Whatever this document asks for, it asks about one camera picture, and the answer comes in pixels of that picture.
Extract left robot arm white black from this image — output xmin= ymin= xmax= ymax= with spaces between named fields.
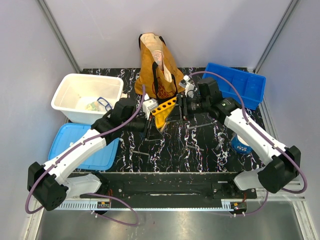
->
xmin=25 ymin=98 xmax=161 ymax=214

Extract blue compartment bin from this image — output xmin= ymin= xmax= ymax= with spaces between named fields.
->
xmin=205 ymin=63 xmax=266 ymax=110

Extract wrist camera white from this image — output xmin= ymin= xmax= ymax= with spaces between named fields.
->
xmin=142 ymin=98 xmax=159 ymax=119
xmin=179 ymin=75 xmax=195 ymax=98

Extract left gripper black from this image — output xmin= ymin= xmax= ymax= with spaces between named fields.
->
xmin=122 ymin=111 xmax=164 ymax=141

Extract blue safety glasses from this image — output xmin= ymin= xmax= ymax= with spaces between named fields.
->
xmin=97 ymin=97 xmax=113 ymax=112

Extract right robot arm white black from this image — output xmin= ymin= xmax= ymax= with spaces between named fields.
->
xmin=165 ymin=77 xmax=301 ymax=198

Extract clear test tube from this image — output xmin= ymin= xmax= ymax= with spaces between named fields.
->
xmin=186 ymin=145 xmax=204 ymax=152

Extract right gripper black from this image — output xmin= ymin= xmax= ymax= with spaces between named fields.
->
xmin=165 ymin=93 xmax=210 ymax=123

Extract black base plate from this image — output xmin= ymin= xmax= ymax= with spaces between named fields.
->
xmin=92 ymin=171 xmax=257 ymax=200

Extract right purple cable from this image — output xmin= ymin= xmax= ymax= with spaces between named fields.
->
xmin=187 ymin=71 xmax=308 ymax=217

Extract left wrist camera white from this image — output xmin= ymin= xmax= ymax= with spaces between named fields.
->
xmin=142 ymin=98 xmax=159 ymax=119

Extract brown paper bag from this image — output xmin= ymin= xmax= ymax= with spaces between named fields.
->
xmin=134 ymin=32 xmax=185 ymax=100

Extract white plastic tub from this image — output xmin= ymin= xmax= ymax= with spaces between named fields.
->
xmin=51 ymin=73 xmax=125 ymax=125

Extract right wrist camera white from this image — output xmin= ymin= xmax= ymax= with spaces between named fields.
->
xmin=179 ymin=75 xmax=195 ymax=98

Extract packaged gloves clear bag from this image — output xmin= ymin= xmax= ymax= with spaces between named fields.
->
xmin=84 ymin=101 xmax=104 ymax=112

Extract light blue tub lid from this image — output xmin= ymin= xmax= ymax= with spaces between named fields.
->
xmin=48 ymin=123 xmax=119 ymax=171

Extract clear pipette tube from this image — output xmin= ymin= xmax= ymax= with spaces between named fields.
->
xmin=187 ymin=122 xmax=214 ymax=130

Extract yellow test tube rack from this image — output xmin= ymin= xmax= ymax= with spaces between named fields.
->
xmin=151 ymin=97 xmax=177 ymax=130

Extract bent glass tube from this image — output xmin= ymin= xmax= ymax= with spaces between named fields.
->
xmin=131 ymin=150 xmax=151 ymax=163

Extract aluminium rail frame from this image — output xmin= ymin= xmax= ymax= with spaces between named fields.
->
xmin=25 ymin=189 xmax=317 ymax=240

